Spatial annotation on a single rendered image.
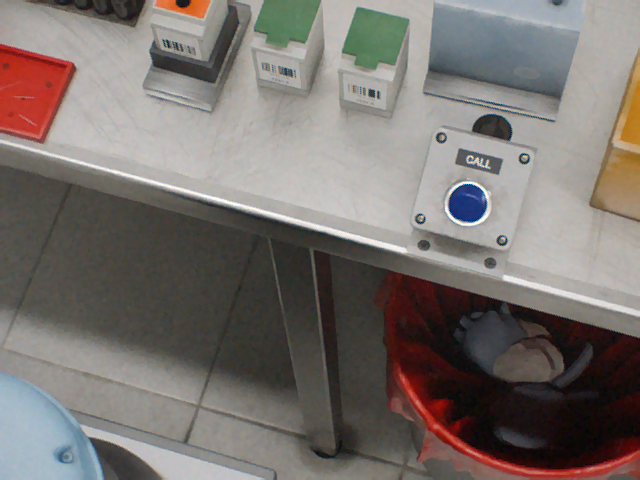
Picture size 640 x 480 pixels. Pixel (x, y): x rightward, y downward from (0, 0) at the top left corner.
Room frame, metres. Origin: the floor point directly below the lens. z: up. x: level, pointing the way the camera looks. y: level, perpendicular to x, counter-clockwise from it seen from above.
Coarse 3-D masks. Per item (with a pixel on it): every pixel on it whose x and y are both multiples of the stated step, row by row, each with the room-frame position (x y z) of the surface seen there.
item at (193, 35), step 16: (160, 0) 0.50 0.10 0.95; (176, 0) 0.50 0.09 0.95; (192, 0) 0.50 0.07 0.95; (208, 0) 0.50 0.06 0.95; (224, 0) 0.51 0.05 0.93; (160, 16) 0.49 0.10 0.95; (176, 16) 0.49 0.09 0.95; (192, 16) 0.49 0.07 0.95; (208, 16) 0.49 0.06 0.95; (224, 16) 0.51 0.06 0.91; (160, 32) 0.49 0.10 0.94; (176, 32) 0.48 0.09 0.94; (192, 32) 0.48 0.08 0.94; (208, 32) 0.48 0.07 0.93; (160, 48) 0.49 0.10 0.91; (176, 48) 0.48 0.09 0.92; (192, 48) 0.48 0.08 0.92; (208, 48) 0.48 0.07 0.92
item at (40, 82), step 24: (0, 48) 0.52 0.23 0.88; (0, 72) 0.50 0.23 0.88; (24, 72) 0.50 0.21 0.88; (48, 72) 0.50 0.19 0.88; (72, 72) 0.49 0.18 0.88; (0, 96) 0.48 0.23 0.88; (24, 96) 0.48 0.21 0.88; (48, 96) 0.48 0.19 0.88; (0, 120) 0.46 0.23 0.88; (24, 120) 0.46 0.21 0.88; (48, 120) 0.45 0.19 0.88
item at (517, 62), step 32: (448, 0) 0.46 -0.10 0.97; (480, 0) 0.46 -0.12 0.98; (512, 0) 0.46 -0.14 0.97; (544, 0) 0.46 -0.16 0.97; (576, 0) 0.45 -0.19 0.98; (448, 32) 0.46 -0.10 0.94; (480, 32) 0.45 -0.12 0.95; (512, 32) 0.45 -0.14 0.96; (544, 32) 0.44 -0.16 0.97; (576, 32) 0.43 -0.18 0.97; (448, 64) 0.46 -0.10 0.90; (480, 64) 0.45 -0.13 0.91; (512, 64) 0.44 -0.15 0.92; (544, 64) 0.44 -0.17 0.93; (448, 96) 0.44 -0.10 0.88; (480, 96) 0.44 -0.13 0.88; (512, 96) 0.44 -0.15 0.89; (544, 96) 0.43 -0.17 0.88
